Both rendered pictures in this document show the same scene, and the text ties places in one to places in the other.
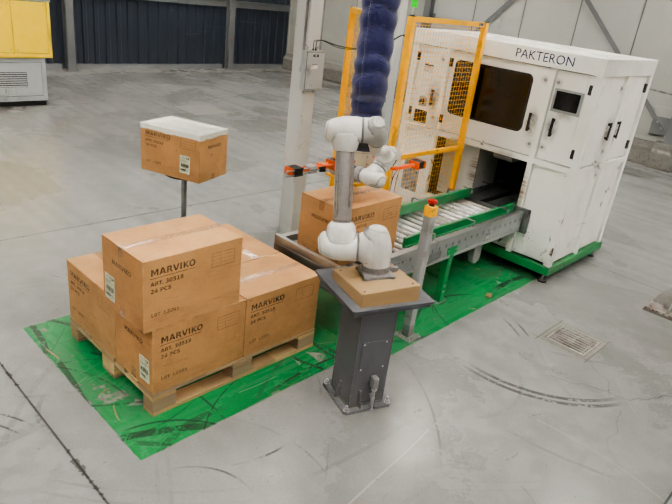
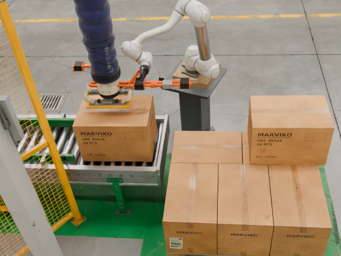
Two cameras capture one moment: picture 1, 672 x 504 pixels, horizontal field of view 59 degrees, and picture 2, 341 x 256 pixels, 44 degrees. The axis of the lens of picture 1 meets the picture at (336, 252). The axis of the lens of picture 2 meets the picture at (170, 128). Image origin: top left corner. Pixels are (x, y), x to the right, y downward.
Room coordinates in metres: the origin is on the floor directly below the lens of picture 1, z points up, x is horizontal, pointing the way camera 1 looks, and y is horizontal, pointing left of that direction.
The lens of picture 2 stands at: (5.02, 2.48, 3.08)
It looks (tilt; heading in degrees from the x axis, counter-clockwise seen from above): 41 degrees down; 238
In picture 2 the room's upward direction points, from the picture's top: 6 degrees counter-clockwise
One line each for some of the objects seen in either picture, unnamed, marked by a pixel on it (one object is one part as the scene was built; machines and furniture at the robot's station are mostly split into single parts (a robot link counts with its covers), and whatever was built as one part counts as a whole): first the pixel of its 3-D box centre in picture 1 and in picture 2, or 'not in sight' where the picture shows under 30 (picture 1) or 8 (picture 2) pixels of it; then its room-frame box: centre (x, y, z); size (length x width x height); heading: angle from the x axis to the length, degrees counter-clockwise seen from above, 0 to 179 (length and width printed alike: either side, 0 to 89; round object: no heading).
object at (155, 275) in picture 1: (173, 269); (286, 129); (2.88, 0.86, 0.74); 0.60 x 0.40 x 0.40; 139
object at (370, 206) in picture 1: (349, 221); (117, 128); (3.94, -0.07, 0.75); 0.60 x 0.40 x 0.40; 139
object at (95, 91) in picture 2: not in sight; (109, 91); (3.94, -0.08, 1.14); 0.34 x 0.25 x 0.06; 139
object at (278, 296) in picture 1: (196, 295); (242, 189); (3.35, 0.85, 0.34); 1.20 x 1.00 x 0.40; 138
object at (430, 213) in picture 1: (418, 273); not in sight; (3.76, -0.58, 0.50); 0.07 x 0.07 x 1.00; 48
